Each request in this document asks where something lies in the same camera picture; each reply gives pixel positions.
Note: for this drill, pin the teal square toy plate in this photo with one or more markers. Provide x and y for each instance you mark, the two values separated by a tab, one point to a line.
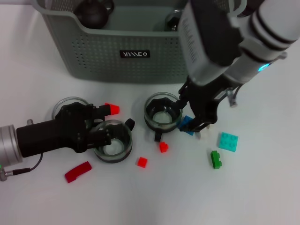
228	141

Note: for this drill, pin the dark red curved brick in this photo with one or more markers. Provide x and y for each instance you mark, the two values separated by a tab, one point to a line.
77	173

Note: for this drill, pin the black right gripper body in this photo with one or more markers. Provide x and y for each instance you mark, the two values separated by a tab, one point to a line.
204	100

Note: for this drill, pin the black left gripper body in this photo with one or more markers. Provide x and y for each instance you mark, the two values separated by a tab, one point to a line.
49	136

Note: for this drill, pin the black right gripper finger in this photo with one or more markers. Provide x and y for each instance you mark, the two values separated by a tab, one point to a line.
182	103
198	125

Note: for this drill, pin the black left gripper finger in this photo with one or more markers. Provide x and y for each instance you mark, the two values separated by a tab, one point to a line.
102	111
103	138

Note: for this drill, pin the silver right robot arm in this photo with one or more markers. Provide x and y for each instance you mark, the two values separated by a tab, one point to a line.
264	35

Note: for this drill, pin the black round teapot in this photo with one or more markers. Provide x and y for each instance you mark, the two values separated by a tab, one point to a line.
93	14

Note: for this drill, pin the grey perforated storage bin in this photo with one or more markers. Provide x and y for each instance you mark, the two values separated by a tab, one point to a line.
117	70

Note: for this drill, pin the small orange notched brick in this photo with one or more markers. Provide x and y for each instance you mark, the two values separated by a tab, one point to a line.
163	147

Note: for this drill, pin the green studded toy brick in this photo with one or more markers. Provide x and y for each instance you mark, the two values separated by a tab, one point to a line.
215	160

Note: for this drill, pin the small orange cube brick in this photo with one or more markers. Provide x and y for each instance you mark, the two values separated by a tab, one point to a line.
142	162

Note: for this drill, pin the blue square toy plate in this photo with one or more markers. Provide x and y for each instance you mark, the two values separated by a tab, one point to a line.
186	122

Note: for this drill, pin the orange wedge toy block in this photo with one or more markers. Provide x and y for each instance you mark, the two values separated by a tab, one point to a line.
114	109

